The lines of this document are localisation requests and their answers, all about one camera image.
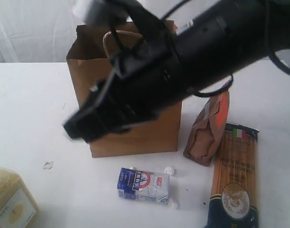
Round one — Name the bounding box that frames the brown coffee pouch orange label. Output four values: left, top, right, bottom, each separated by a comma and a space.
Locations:
183, 90, 230, 166

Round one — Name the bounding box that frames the blue white salt packet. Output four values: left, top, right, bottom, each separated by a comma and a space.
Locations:
117, 168, 170, 205

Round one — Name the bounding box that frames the spaghetti pack dark blue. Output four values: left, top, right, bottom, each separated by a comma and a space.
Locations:
206, 123, 259, 228

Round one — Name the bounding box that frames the brown paper shopping bag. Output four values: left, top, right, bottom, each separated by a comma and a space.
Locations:
65, 20, 183, 159

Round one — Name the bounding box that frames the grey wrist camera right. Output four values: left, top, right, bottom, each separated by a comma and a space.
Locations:
72, 0, 129, 26

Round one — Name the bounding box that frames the white crumpled piece upper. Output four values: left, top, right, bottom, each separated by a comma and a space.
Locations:
164, 166, 177, 176

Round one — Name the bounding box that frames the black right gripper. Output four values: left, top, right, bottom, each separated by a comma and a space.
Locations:
63, 35, 183, 144

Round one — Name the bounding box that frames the clear bottle yellow millet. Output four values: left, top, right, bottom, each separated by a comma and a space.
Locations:
0, 167, 39, 228

